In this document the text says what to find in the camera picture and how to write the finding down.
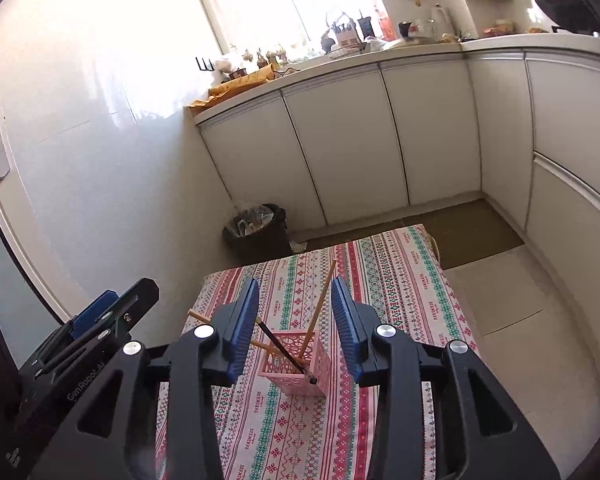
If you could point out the black frying pan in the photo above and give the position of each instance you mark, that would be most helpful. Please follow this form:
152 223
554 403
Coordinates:
577 16

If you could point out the dark brown trash bin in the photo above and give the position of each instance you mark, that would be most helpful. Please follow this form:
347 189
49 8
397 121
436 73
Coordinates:
258 234

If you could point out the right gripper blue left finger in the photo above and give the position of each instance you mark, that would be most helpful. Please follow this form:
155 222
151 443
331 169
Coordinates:
239 315

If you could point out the yellow cloth on counter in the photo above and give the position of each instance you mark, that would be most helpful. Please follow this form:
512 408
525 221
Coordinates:
227 90

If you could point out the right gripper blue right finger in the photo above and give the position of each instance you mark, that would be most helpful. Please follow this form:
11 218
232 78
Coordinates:
351 331

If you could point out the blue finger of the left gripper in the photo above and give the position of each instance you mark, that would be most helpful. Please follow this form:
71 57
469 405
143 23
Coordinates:
91 314

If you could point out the wooden chopstick leaning left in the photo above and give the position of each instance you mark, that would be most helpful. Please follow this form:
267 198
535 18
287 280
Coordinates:
238 339

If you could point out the wooden chopstick leaning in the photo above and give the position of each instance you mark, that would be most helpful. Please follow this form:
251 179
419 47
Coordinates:
238 339
317 311

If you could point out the white kitchen cabinet run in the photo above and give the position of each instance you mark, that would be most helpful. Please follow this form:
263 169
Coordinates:
514 118

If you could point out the red bottle on counter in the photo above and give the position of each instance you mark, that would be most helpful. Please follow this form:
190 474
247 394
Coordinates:
385 24

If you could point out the wooden chopstick leaning right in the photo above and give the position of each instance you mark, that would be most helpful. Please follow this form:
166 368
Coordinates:
317 311

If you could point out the patterned striped tablecloth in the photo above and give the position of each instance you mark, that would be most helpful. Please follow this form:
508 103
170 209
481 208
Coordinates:
274 424

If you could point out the black chopstick in basket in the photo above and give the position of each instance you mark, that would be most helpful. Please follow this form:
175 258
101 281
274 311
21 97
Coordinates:
285 353

